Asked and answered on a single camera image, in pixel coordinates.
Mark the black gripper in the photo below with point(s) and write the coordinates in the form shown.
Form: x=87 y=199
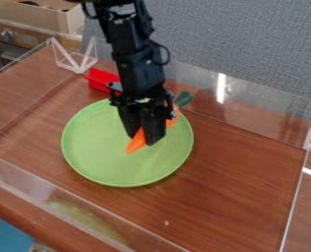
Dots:
x=143 y=101

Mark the orange toy carrot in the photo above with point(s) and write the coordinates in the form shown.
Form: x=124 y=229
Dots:
x=139 y=140

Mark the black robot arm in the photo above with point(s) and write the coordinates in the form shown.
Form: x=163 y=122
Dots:
x=126 y=23

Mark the green plate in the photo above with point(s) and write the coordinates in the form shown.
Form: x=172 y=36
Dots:
x=95 y=147

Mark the red plastic block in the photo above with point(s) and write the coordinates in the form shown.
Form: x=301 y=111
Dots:
x=100 y=78

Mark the cardboard box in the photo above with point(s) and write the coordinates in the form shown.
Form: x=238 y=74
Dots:
x=55 y=15

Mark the clear acrylic triangle bracket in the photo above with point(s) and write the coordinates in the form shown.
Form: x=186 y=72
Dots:
x=76 y=61

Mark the clear acrylic enclosure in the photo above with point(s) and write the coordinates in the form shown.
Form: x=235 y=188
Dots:
x=239 y=197

